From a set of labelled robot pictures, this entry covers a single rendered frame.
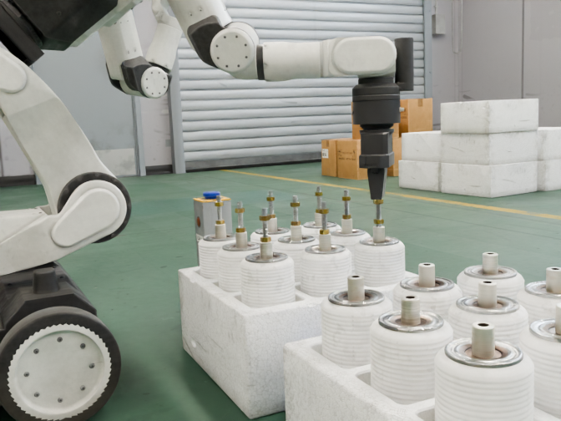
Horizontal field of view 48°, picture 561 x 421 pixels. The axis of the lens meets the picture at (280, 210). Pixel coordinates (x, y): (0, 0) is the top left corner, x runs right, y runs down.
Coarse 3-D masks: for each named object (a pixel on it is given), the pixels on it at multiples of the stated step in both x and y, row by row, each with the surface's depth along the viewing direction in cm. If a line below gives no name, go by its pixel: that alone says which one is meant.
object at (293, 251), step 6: (276, 246) 125; (282, 246) 124; (288, 246) 123; (294, 246) 123; (300, 246) 123; (306, 246) 123; (288, 252) 123; (294, 252) 123; (300, 252) 123; (294, 258) 123; (294, 264) 123; (294, 270) 124; (294, 276) 124; (300, 276) 124
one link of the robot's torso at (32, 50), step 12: (0, 0) 117; (0, 12) 114; (12, 12) 116; (0, 24) 115; (12, 24) 116; (0, 36) 126; (12, 36) 116; (24, 36) 117; (12, 48) 127; (24, 48) 117; (36, 48) 118; (24, 60) 119; (36, 60) 118
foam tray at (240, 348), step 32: (192, 288) 129; (384, 288) 115; (192, 320) 131; (224, 320) 112; (256, 320) 104; (288, 320) 106; (320, 320) 109; (192, 352) 134; (224, 352) 114; (256, 352) 105; (224, 384) 116; (256, 384) 105; (256, 416) 106
